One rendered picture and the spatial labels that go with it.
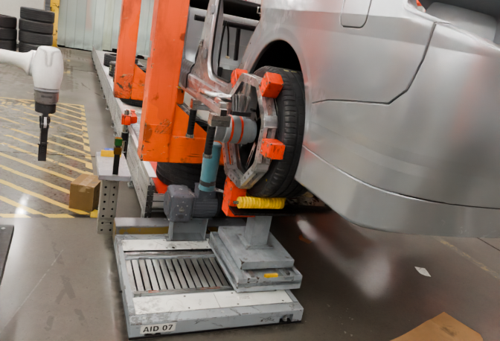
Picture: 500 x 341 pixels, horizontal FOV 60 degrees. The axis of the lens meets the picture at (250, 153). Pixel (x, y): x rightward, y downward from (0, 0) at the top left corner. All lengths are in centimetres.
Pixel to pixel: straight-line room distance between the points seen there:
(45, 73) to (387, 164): 126
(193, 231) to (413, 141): 168
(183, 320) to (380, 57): 135
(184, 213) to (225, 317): 67
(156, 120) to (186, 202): 49
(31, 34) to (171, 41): 794
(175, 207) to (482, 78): 166
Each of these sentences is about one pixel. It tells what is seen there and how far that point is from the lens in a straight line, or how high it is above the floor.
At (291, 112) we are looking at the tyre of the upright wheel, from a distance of 191.
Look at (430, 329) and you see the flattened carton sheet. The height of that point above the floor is 1.
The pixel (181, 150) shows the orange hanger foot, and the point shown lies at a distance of 254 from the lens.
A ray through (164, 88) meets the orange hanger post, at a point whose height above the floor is 95.
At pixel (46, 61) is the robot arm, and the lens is 179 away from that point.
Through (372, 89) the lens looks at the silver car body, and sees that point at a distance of 149.
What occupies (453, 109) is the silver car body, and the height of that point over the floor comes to 120.
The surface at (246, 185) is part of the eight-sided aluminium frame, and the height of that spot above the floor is 61.
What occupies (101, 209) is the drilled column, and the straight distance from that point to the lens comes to 275.
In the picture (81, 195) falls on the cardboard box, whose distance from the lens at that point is 308.
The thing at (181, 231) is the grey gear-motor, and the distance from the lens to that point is 270.
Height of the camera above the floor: 129
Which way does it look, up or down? 15 degrees down
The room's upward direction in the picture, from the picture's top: 10 degrees clockwise
